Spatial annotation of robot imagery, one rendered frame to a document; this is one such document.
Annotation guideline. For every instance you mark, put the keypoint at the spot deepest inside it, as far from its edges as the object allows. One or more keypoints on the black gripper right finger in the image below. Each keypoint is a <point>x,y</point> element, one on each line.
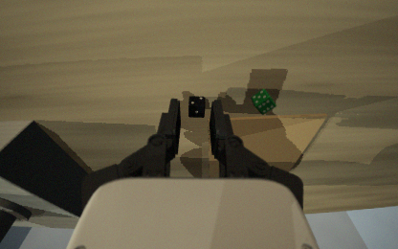
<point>237,161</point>

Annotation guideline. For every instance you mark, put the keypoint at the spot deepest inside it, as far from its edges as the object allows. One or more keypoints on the black die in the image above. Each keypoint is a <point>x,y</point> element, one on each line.
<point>196,107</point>

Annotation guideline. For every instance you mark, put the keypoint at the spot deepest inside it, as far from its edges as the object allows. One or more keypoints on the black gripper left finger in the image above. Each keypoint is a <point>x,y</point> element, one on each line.
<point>152,160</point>

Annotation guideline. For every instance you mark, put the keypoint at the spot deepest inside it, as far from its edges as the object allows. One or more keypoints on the green die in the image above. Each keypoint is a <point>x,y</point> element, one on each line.
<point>263,102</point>

